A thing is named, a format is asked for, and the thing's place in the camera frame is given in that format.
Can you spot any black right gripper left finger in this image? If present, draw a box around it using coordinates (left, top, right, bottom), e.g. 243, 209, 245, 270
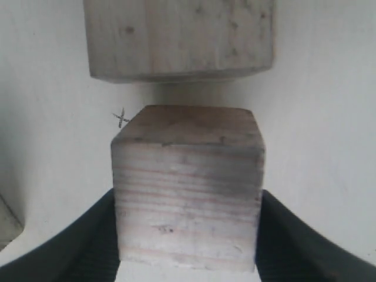
1, 190, 120, 281

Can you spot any third largest wooden cube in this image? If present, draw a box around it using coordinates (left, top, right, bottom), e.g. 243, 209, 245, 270
111, 105, 266, 273

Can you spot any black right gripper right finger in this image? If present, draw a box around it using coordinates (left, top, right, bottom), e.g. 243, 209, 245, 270
256, 190, 375, 281

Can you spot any second largest wooden cube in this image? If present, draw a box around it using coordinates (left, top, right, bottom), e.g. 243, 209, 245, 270
83, 0, 276, 83

